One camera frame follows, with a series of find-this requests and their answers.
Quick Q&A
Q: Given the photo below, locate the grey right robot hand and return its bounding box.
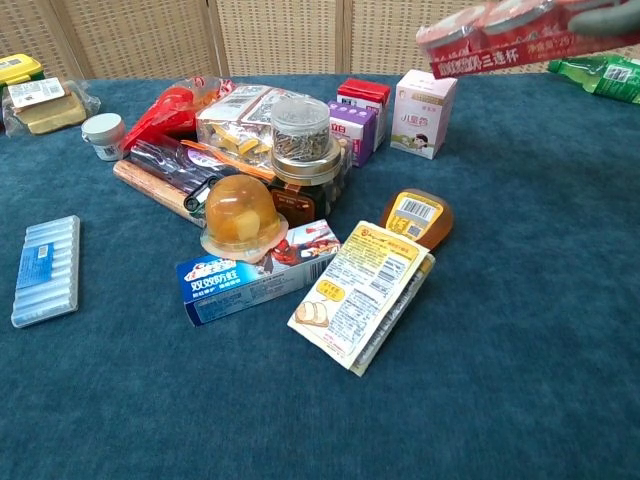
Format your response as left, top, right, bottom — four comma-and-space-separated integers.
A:
568, 0, 640, 37

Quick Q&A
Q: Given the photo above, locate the red three-cup yogurt pack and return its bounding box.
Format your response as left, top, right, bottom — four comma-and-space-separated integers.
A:
415, 0, 640, 80

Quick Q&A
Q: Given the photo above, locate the green plastic bottle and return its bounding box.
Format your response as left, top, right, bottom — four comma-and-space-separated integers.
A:
547, 53, 640, 105

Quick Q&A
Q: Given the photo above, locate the amber honey bottle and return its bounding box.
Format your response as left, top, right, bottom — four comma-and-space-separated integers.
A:
378, 188, 455, 251

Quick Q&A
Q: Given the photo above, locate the pink white cardboard box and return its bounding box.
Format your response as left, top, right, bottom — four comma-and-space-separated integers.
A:
389, 68, 459, 161

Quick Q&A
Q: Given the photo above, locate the red white drink carton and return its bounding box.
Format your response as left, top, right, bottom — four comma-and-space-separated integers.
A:
336, 78, 392, 152

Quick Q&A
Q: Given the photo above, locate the purple drink carton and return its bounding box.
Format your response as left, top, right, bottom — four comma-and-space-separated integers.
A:
327, 99, 377, 169

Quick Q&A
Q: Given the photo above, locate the woven rattan folding screen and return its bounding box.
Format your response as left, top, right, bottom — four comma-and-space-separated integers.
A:
0, 0, 640, 81

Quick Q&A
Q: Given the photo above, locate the clear jar with gold lid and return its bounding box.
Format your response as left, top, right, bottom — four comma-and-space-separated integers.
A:
269, 96, 342, 184

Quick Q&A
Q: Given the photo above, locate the dark brown nut jar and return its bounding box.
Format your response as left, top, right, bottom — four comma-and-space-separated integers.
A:
267, 139, 354, 229

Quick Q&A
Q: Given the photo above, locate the yellow white yeast sachet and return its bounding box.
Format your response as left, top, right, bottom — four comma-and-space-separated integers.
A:
349, 252, 436, 377
287, 219, 430, 357

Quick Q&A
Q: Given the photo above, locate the blue tablecloth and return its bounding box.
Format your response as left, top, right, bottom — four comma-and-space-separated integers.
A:
0, 73, 640, 480

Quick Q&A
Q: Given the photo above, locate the clear bag of yellow snacks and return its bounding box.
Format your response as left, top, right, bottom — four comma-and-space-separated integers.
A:
195, 84, 301, 171

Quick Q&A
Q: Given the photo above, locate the orange fruit jelly cup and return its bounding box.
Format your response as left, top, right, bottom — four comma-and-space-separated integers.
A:
199, 173, 290, 265

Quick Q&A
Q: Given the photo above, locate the red plastic bag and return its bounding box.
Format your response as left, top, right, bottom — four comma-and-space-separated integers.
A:
119, 74, 236, 151

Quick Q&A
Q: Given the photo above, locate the blue toothpaste box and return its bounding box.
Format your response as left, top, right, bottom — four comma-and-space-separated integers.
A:
174, 218, 342, 329

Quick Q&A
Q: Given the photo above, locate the dark purple wrapped package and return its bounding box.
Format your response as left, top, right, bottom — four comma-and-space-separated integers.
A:
119, 138, 231, 199

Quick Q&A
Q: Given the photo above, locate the small white jar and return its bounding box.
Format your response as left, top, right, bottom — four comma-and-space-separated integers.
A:
80, 112, 127, 162

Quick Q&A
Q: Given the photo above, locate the bagged sliced cake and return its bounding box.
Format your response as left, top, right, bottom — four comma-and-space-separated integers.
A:
2, 77, 102, 137

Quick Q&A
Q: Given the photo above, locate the yellow green box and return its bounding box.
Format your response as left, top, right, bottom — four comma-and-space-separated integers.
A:
0, 53, 46, 86

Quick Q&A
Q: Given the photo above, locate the clear blue ribbed plastic case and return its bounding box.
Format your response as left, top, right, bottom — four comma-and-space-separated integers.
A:
10, 214, 81, 329

